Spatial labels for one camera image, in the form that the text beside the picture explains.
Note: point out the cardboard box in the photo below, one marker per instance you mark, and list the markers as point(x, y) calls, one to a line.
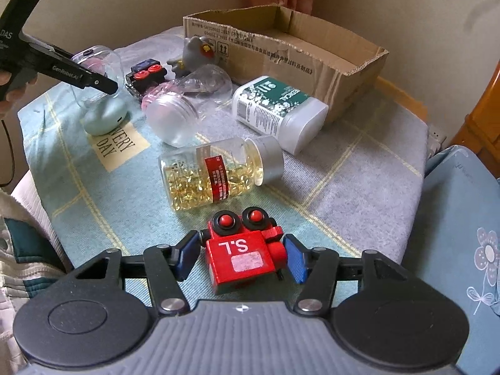
point(322, 59)

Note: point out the pink round keychain toy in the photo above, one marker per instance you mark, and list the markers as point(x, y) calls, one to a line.
point(155, 92)

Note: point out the frosted clear plastic jar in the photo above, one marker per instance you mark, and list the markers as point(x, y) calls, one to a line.
point(175, 118)

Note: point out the fish oil capsule bottle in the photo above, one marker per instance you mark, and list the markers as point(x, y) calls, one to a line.
point(219, 170)

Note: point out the black toy train red wheels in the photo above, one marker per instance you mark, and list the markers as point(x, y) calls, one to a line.
point(144, 76)

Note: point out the grey cat figurine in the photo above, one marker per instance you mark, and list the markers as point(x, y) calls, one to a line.
point(197, 52)

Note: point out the blue floral bed sheet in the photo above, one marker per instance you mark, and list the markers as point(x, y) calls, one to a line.
point(454, 247)

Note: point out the white wall socket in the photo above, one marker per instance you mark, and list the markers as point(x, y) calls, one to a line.
point(436, 138)

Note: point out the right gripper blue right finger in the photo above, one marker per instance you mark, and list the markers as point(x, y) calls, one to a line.
point(316, 270)

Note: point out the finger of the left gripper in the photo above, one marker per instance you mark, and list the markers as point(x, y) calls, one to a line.
point(52, 61)

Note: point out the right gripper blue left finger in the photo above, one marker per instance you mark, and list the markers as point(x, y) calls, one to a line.
point(166, 266)

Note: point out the white cotton swab container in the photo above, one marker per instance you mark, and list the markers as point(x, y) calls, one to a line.
point(273, 108)

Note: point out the wooden bed headboard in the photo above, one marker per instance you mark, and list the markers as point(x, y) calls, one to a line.
point(481, 128)

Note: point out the mint green oval case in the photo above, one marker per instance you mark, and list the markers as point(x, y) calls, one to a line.
point(104, 115)

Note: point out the person left hand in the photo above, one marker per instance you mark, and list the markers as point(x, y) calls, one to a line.
point(13, 96)

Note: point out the clear blister toy package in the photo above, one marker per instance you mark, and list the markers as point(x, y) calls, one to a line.
point(197, 85)

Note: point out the grey checked table cloth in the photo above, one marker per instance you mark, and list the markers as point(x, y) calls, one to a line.
point(356, 186)

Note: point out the red wooden toy train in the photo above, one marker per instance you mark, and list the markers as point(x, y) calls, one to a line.
point(239, 248)

